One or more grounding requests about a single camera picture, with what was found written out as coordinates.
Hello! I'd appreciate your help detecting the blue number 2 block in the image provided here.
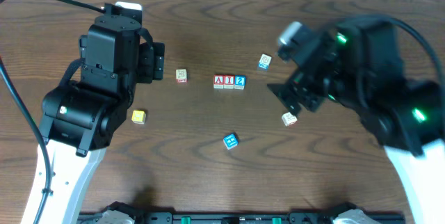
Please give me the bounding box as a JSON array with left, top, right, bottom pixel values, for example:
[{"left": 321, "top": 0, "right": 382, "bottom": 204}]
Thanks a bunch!
[{"left": 234, "top": 75, "right": 246, "bottom": 90}]

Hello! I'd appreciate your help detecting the red letter I block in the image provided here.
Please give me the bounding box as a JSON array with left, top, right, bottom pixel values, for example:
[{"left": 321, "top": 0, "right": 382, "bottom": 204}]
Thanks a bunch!
[{"left": 223, "top": 75, "right": 235, "bottom": 89}]

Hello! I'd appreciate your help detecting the red letter A block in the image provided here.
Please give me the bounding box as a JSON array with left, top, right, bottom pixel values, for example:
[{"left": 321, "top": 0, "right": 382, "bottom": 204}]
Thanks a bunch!
[{"left": 213, "top": 74, "right": 224, "bottom": 89}]

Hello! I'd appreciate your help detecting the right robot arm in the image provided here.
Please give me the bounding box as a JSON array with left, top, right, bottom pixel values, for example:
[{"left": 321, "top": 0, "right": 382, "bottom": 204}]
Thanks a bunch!
[{"left": 269, "top": 15, "right": 444, "bottom": 223}]

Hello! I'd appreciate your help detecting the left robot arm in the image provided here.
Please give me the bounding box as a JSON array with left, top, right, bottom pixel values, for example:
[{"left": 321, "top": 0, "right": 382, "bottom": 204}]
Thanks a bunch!
[{"left": 22, "top": 1, "right": 165, "bottom": 223}]

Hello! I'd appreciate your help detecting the white M letter block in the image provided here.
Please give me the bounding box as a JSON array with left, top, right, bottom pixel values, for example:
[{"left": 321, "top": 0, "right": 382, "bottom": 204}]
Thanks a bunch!
[{"left": 282, "top": 112, "right": 298, "bottom": 127}]

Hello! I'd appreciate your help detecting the white red-sided block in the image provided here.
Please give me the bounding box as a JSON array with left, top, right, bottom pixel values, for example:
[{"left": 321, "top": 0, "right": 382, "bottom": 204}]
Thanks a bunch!
[{"left": 176, "top": 69, "right": 188, "bottom": 83}]

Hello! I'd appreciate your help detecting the white blue-sided block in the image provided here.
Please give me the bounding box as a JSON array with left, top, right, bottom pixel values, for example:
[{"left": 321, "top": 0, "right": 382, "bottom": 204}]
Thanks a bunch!
[{"left": 258, "top": 54, "right": 272, "bottom": 70}]

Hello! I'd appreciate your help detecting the yellow block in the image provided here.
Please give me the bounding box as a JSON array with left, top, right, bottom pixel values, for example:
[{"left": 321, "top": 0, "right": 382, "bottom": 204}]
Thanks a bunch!
[{"left": 131, "top": 110, "right": 147, "bottom": 125}]

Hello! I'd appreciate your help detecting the blue top block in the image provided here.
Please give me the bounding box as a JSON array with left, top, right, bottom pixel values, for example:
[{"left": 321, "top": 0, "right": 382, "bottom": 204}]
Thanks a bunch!
[{"left": 223, "top": 133, "right": 238, "bottom": 150}]

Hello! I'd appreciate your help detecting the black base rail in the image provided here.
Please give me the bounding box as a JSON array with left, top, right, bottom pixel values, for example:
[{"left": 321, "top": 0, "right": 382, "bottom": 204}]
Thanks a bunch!
[{"left": 76, "top": 201, "right": 406, "bottom": 224}]

